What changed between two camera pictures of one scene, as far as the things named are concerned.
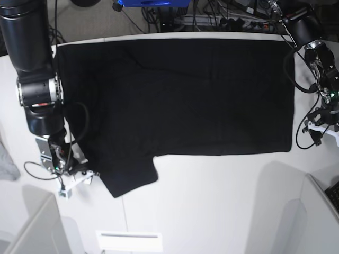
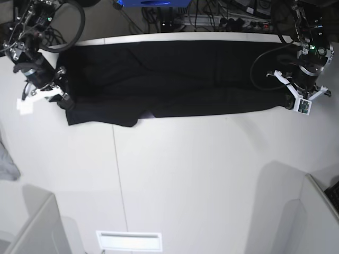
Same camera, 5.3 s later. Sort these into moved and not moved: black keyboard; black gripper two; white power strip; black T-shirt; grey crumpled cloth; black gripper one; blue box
Moved: black T-shirt; black gripper two; black gripper one
Not moved: white power strip; black keyboard; blue box; grey crumpled cloth
